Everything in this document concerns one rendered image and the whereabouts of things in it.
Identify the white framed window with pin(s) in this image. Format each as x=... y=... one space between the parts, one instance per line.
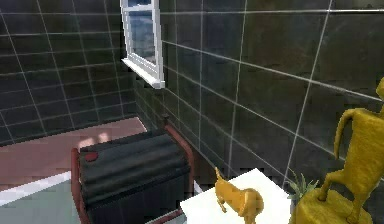
x=142 y=33

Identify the small golden animal statue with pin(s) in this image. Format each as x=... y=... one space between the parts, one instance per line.
x=238 y=198

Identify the white table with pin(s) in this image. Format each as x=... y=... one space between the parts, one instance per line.
x=270 y=200

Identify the small green house plant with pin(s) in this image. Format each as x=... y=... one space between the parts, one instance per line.
x=301 y=187

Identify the large golden figure statue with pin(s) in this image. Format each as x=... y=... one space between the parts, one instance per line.
x=350 y=173

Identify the black bin with red frame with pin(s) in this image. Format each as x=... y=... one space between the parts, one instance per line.
x=133 y=173

